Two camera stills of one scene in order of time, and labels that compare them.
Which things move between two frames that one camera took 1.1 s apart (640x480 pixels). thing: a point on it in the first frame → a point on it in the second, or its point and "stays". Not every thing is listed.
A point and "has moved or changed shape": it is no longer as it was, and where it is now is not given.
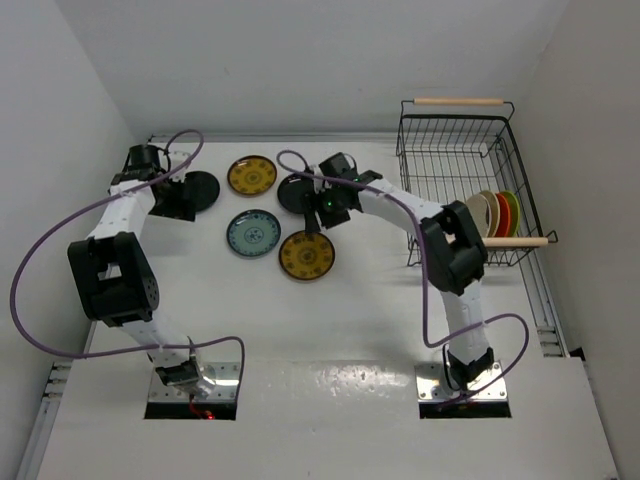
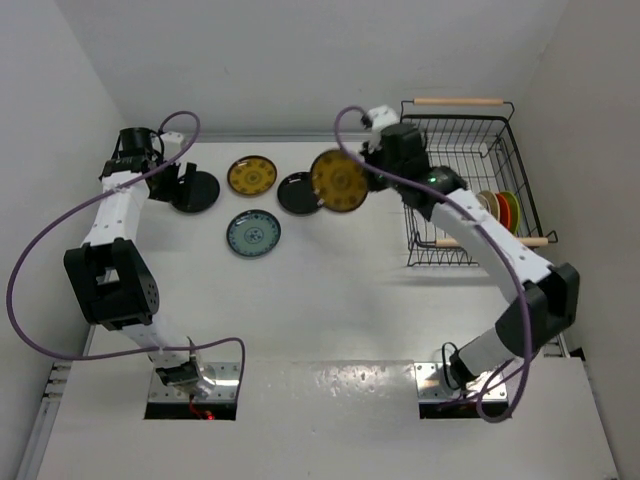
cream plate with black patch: x=495 y=212 stays
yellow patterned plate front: x=307 y=255 has moved or changed shape
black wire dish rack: x=462 y=150 stays
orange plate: x=505 y=216 stays
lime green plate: x=515 y=212 stays
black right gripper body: x=331 y=207 → x=376 y=158
